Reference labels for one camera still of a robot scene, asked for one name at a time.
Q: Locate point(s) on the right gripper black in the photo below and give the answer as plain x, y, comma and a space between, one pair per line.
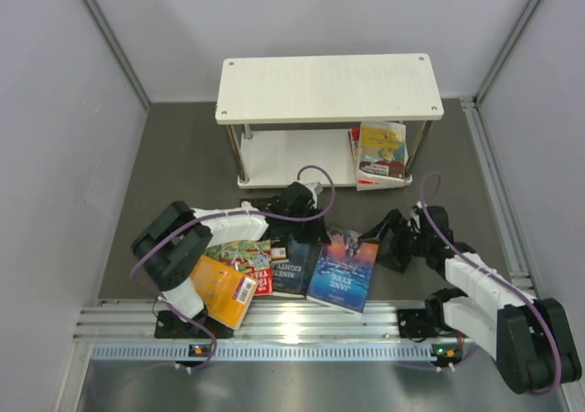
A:
381, 229

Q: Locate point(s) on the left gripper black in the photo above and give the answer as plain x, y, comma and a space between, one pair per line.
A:
316, 234

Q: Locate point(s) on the blue Jane Eyre book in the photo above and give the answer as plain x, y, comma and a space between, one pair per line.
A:
343, 272

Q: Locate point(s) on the yellow brown paperback book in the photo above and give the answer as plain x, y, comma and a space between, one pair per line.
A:
383, 155

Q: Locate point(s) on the red white book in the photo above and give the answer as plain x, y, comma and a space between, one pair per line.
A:
358, 185

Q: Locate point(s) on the red comic cover book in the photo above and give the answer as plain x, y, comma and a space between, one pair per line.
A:
353, 134

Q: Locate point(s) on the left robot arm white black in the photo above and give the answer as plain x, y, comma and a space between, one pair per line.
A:
169, 249

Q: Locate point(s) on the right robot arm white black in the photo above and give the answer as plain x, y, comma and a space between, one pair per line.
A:
528, 338

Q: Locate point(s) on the black treehouse book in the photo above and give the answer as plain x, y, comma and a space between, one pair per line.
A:
278, 239

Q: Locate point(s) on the dark blue Nineteen Eighty-Four book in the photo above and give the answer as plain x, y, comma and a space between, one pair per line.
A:
292, 265

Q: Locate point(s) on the red treehouse book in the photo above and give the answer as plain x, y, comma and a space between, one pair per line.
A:
250, 257

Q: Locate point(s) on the orange yellow book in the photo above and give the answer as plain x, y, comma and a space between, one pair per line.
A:
226, 292

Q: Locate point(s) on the white two-tier shelf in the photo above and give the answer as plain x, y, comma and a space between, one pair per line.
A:
284, 113

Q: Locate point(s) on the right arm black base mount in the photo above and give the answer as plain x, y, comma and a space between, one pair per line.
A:
418, 326

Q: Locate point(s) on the aluminium rail base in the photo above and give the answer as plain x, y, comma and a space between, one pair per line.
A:
272, 330

